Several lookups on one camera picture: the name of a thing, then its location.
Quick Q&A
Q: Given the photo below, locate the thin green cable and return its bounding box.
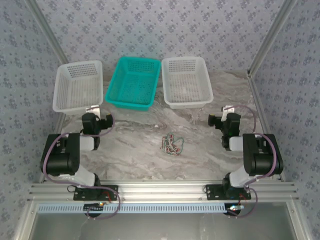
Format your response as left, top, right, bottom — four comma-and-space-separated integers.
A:
161, 131, 186, 157

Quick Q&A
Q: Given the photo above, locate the thin white cable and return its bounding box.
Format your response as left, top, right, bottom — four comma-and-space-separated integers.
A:
162, 134, 180, 153

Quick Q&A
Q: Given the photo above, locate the thin red cable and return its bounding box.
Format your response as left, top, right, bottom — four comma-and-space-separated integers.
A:
161, 134, 182, 154

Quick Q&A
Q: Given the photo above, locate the white perforated plastic basket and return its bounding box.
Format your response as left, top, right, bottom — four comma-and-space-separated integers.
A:
52, 59, 105, 116
161, 56, 215, 110

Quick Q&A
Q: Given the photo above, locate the teal perforated plastic basket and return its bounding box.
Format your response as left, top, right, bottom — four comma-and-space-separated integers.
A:
104, 56, 162, 112

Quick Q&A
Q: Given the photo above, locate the small electronics board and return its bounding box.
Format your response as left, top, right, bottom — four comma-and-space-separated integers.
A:
226, 203, 245, 213
83, 202, 105, 212

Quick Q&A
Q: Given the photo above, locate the grey lower panel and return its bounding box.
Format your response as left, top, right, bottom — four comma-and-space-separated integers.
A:
31, 212, 296, 240

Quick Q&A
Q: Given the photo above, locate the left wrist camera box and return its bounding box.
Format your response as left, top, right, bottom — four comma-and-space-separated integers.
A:
86, 105, 101, 118

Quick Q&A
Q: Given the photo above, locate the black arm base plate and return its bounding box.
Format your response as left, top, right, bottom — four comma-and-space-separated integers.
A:
73, 184, 119, 201
205, 183, 252, 201

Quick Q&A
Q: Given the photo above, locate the aluminium frame cross rail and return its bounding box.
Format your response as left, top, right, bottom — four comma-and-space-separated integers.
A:
24, 180, 300, 202

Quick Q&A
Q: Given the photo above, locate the grey slotted cable duct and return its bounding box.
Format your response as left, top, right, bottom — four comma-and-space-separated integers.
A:
36, 202, 226, 215

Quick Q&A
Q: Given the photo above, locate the aluminium frame post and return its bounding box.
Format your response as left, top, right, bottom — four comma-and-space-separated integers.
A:
24, 0, 70, 65
247, 0, 300, 75

